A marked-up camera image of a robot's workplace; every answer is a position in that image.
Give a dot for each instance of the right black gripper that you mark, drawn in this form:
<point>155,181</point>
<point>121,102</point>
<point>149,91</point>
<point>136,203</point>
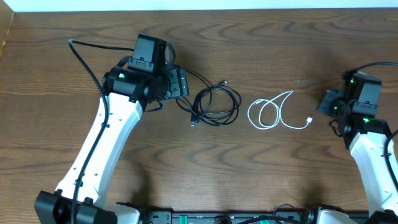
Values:
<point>323,105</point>

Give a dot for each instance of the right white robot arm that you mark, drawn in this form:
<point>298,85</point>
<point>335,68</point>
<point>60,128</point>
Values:
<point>369,141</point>

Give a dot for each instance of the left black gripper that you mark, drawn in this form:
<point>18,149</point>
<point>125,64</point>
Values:
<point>179,82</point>

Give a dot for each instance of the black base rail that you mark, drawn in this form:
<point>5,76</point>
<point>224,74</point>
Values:
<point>285,213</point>

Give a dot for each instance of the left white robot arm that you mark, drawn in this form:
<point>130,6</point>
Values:
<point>81,195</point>

